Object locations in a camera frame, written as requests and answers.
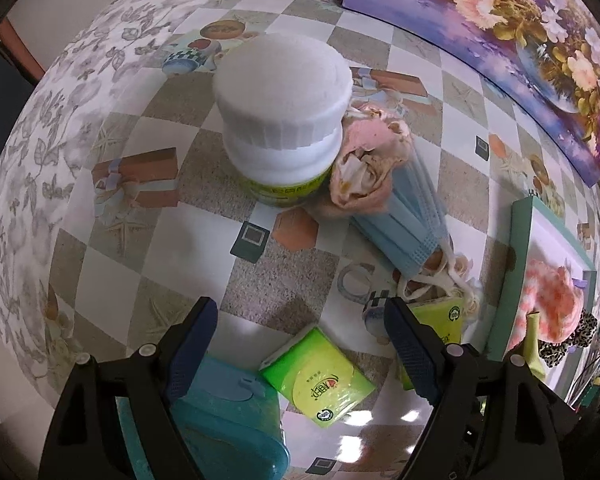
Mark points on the lime green cloth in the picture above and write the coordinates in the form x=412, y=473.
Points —
x=532, y=345

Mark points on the teal-framed picture box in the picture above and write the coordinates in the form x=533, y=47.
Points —
x=520, y=240

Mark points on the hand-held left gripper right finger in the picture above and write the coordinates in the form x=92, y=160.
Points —
x=412, y=352

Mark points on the brown wooden furniture edge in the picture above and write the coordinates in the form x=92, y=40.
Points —
x=20, y=45

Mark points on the flower painting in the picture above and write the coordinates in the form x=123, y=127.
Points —
x=530, y=35

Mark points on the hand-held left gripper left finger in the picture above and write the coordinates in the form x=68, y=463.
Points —
x=192, y=352

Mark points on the fluffy pink orange cloth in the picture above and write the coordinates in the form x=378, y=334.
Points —
x=550, y=290

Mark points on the white bottle with green label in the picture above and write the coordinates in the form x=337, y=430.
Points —
x=280, y=100

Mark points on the leopard print scrunchie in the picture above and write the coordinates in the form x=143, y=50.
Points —
x=575, y=335

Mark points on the green tissue packet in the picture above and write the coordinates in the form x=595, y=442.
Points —
x=315, y=380
x=440, y=317

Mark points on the teal wipes box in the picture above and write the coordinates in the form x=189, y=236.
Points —
x=230, y=425

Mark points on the blue face mask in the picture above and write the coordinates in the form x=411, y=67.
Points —
x=410, y=215

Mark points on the pink cloth flower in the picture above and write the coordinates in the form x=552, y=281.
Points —
x=370, y=145

